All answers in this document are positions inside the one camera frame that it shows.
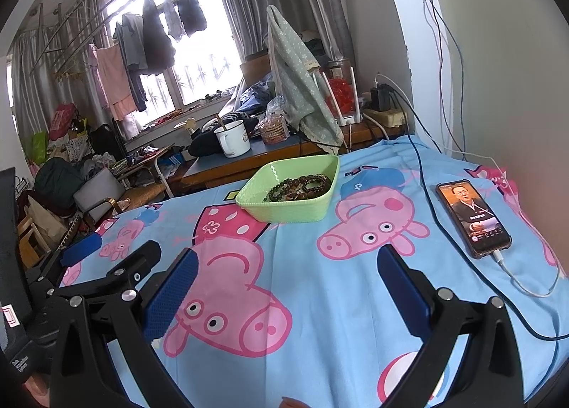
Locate glass jar red contents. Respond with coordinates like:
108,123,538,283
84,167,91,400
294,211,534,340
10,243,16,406
324,59,356,117

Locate small folding table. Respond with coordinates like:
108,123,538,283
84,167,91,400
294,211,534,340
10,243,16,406
118,145,176,200

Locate green floral cloth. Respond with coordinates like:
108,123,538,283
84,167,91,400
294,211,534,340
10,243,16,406
266,4,345,155

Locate pig print blue bedsheet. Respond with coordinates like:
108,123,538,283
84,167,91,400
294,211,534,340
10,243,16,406
58,134,569,408

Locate grey hanging shirt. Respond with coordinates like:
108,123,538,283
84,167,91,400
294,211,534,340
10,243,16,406
113,12,149,111

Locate black power adapter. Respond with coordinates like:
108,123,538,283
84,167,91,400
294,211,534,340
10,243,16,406
370,83,392,111

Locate blue cloth pile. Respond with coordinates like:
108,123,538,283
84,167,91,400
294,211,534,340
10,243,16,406
238,74,278,117

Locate white wifi router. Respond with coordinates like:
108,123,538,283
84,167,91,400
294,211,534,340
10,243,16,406
311,65,363,126

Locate black smartphone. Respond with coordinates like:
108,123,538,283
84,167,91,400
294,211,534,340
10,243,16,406
435,180,513,260

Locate red shopping bag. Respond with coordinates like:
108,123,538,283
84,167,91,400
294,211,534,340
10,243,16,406
49,102,76,139

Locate black hanging garment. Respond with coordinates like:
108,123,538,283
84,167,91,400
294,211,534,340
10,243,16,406
178,0,207,35

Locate wooden desk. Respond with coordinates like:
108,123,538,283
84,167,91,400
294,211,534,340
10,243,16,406
171,123,401,195

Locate cream power strip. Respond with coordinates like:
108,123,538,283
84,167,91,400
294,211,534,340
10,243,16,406
362,108,407,128

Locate green plastic basket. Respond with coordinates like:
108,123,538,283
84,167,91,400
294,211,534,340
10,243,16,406
235,154,341,223

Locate cardboard box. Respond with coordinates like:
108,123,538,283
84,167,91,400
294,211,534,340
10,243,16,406
240,52,272,84

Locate white charging cable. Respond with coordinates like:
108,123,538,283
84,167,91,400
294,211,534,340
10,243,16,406
445,148,562,298

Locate black cloth bundle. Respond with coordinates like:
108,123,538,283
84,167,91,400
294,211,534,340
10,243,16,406
189,115,259,157

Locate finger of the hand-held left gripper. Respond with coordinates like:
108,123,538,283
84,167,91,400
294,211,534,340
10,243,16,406
27,232,104,290
57,240,161,307

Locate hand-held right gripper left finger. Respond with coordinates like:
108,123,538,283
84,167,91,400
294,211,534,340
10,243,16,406
49,248,200,408

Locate grey curtain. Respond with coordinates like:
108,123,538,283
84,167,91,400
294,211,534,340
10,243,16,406
213,0,354,80
11,0,107,142

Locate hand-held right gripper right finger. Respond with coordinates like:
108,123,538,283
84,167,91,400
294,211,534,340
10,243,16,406
377,243,525,408

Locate pink hanging garment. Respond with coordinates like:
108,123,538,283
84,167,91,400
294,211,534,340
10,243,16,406
91,43,136,122

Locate dark hanging jacket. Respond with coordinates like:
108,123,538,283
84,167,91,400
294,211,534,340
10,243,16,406
142,0,176,75

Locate dark green bag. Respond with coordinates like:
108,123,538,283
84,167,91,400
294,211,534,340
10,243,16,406
34,157,85,197

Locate dark blue bead bracelet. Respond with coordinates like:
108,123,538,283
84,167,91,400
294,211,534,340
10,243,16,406
263,179,305,203

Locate small woven basket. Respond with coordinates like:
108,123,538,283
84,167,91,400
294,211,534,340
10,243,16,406
259,97,292,145

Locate bright green bag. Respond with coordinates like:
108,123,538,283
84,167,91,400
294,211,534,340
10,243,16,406
31,130,49,164

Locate black cable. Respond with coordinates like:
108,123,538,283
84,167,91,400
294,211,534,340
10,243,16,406
406,134,569,342

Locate white enamel mug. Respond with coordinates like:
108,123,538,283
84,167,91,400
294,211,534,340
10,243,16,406
214,119,252,157

